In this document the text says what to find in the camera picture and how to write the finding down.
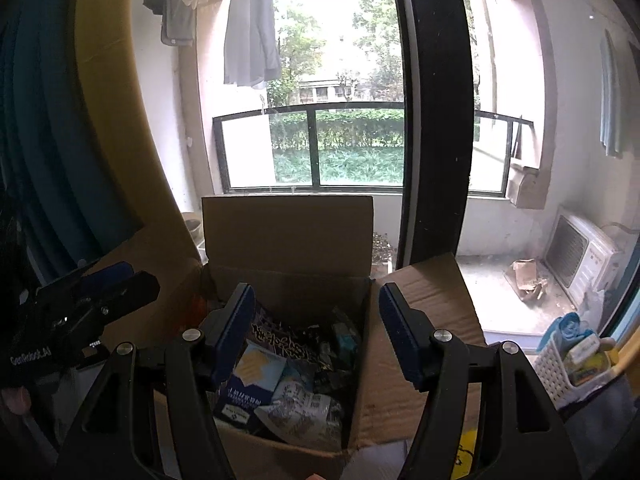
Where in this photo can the light blue snack packet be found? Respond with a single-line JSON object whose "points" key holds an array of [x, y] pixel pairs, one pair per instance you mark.
{"points": [[245, 390]]}

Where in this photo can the brown cardboard box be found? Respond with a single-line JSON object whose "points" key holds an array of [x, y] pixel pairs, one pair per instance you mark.
{"points": [[290, 230]]}

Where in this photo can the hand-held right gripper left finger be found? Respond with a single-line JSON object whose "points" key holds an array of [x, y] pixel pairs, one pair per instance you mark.
{"points": [[232, 335]]}

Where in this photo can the black window frame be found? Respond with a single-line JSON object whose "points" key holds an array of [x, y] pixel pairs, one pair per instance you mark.
{"points": [[435, 110]]}

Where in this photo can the hanging pale blue shirt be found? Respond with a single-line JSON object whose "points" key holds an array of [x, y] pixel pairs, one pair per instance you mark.
{"points": [[250, 35]]}

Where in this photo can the white plastic basket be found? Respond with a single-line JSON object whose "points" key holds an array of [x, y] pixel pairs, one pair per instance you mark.
{"points": [[550, 370]]}

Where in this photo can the small teal snack packet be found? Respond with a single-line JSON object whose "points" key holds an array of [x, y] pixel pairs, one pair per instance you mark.
{"points": [[345, 342]]}

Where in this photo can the white printed snack packet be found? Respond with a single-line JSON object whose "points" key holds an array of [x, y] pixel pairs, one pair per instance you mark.
{"points": [[305, 410]]}

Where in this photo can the beige flower pot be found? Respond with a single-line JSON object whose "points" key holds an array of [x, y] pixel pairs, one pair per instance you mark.
{"points": [[192, 225]]}

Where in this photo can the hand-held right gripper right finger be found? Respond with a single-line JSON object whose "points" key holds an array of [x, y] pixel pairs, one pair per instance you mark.
{"points": [[400, 335]]}

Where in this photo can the hanging grey cloth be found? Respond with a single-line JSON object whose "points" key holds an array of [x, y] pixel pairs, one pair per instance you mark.
{"points": [[177, 22]]}

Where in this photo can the white outdoor air conditioner unit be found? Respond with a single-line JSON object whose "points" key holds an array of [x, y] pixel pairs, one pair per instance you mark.
{"points": [[565, 250]]}

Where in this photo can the flat cardboard sheet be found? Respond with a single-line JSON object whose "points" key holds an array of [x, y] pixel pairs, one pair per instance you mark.
{"points": [[524, 187]]}

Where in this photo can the colourful printed packet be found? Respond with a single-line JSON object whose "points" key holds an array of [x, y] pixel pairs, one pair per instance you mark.
{"points": [[587, 360]]}

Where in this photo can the dark purple snack packet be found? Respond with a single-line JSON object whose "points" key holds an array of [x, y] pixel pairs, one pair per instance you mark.
{"points": [[285, 337]]}

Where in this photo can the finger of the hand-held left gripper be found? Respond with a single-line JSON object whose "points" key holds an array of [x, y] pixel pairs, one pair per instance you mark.
{"points": [[107, 275], [135, 291]]}

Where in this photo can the person's left hand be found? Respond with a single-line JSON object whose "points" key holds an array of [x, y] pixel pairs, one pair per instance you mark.
{"points": [[14, 402]]}

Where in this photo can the torn cardboard scrap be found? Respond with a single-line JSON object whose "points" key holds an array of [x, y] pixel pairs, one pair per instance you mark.
{"points": [[522, 272]]}

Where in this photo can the blue cloth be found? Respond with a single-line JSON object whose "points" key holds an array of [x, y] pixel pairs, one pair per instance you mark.
{"points": [[565, 325]]}

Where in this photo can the yellow curtain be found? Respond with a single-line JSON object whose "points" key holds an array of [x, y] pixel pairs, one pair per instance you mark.
{"points": [[115, 110]]}

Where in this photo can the black balcony railing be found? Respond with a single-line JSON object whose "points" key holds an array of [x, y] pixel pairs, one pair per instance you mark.
{"points": [[311, 150]]}

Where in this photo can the teal curtain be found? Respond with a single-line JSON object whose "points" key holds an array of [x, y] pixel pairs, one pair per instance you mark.
{"points": [[45, 135]]}

